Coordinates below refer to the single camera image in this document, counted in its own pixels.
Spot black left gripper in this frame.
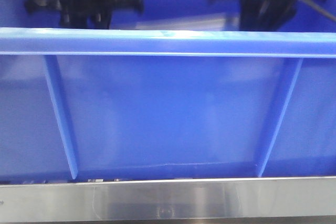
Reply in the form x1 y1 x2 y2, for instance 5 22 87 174
24 0 144 29

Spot large blue plastic box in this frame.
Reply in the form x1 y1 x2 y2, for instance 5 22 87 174
1 0 335 184

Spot stainless steel rack frame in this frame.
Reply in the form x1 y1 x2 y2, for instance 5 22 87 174
1 177 335 223

